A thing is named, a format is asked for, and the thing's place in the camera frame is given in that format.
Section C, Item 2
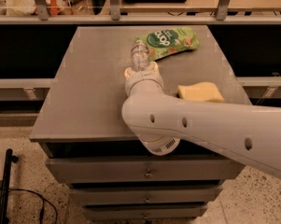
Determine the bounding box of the clear plastic water bottle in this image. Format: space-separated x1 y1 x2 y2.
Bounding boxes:
131 40 149 72

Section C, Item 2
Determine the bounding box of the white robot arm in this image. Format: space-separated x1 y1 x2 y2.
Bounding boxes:
121 64 281 179

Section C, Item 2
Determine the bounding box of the green rice chip bag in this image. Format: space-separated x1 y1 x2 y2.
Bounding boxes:
135 26 200 61

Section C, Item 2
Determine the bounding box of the yellow sponge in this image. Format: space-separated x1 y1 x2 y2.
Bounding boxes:
177 82 224 103

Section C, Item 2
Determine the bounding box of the grey drawer cabinet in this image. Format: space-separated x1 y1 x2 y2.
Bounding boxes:
30 26 244 222

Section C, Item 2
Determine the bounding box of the black stand pole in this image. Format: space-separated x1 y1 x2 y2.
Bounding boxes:
0 148 19 224

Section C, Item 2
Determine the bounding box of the metal rail frame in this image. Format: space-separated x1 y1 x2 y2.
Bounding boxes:
0 0 281 25

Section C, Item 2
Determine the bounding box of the black cable on floor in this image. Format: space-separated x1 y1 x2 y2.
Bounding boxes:
0 188 59 224

